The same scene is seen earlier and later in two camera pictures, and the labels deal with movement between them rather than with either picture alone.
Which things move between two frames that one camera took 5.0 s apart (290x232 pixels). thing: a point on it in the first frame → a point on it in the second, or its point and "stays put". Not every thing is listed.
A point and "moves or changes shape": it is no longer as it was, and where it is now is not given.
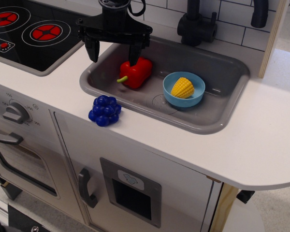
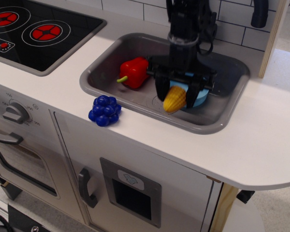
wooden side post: x=275 y=36 stays put
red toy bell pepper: x=134 y=76 stays put
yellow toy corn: x=182 y=88 moves or changes shape
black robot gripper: x=114 y=24 → x=183 y=60
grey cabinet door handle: x=83 y=178 stays put
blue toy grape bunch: x=105 y=110 stays put
